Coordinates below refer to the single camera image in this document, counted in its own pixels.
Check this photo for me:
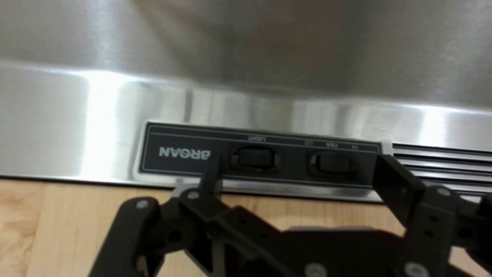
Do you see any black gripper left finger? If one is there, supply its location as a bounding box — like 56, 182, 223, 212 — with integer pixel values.
89, 155, 331, 277

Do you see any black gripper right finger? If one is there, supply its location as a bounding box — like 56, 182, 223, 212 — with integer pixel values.
372, 153, 492, 277

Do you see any black rocker switch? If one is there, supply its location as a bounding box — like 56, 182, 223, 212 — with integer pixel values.
228, 144, 282, 176
308, 150, 360, 181

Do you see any black hood control panel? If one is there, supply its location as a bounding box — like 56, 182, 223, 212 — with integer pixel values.
134, 121, 388, 193

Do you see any stainless steel range hood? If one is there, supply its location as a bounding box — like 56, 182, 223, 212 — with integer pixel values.
0, 0, 492, 205

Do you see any two-door wooden wall cabinet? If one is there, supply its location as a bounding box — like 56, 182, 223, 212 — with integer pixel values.
0, 178, 492, 277

